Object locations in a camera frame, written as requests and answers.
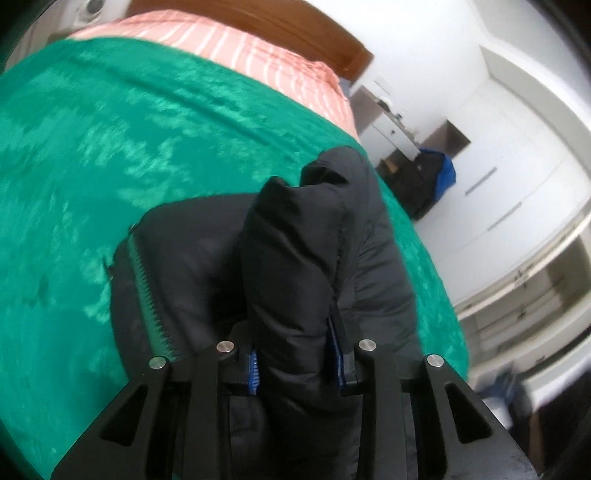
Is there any green patterned blanket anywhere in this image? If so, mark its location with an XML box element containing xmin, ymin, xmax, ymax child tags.
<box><xmin>0</xmin><ymin>37</ymin><xmax>470</xmax><ymax>468</ymax></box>

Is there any blue garment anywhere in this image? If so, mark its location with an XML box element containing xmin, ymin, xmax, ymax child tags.
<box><xmin>434</xmin><ymin>154</ymin><xmax>457</xmax><ymax>195</ymax></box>

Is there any wooden headboard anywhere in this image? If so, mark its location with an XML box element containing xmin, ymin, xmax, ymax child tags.
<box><xmin>124</xmin><ymin>0</ymin><xmax>375</xmax><ymax>85</ymax></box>

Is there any black puffer jacket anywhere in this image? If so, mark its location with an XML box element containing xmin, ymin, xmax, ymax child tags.
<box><xmin>104</xmin><ymin>147</ymin><xmax>426</xmax><ymax>480</ymax></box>

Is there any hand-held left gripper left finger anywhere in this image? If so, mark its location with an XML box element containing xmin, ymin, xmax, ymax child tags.
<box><xmin>51</xmin><ymin>340</ymin><xmax>265</xmax><ymax>480</ymax></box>

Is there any black and blue bag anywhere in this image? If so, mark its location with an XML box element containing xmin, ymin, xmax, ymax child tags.
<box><xmin>388</xmin><ymin>148</ymin><xmax>451</xmax><ymax>221</ymax></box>

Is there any small white fan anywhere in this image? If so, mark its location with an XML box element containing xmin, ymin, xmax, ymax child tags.
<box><xmin>76</xmin><ymin>0</ymin><xmax>114</xmax><ymax>25</ymax></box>

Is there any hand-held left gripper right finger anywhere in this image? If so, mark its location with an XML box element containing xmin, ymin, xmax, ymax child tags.
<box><xmin>325</xmin><ymin>316</ymin><xmax>539</xmax><ymax>480</ymax></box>

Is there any white wardrobe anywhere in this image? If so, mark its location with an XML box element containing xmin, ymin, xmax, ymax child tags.
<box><xmin>411</xmin><ymin>44</ymin><xmax>591</xmax><ymax>303</ymax></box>

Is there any white nightstand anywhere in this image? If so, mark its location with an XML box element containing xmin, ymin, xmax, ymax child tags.
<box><xmin>358</xmin><ymin>85</ymin><xmax>424</xmax><ymax>160</ymax></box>

